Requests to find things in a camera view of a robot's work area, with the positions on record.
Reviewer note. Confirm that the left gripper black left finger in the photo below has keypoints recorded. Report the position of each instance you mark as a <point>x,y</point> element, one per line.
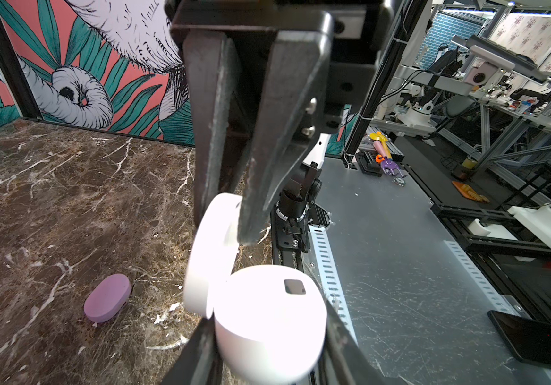
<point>199,362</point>

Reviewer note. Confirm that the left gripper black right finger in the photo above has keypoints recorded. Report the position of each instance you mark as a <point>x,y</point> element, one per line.
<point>341,360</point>

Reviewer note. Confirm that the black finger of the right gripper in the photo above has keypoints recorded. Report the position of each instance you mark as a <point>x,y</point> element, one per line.
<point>289,119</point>
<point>213,75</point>

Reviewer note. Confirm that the white earbud charging case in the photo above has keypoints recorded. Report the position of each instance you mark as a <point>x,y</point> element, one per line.
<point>270,321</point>

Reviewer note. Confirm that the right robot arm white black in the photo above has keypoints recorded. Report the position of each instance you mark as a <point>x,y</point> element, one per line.
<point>290,210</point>

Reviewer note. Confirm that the purple earbud charging case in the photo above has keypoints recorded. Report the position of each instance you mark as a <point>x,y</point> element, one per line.
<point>107,298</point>

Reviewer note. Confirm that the black smartphone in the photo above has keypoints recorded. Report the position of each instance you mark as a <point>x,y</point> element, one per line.
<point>529,341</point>

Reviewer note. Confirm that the white slotted cable duct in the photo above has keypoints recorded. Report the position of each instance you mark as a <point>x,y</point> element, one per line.
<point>321,263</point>

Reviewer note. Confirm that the black frame post right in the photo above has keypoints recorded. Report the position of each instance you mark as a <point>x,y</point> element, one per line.
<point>407,21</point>

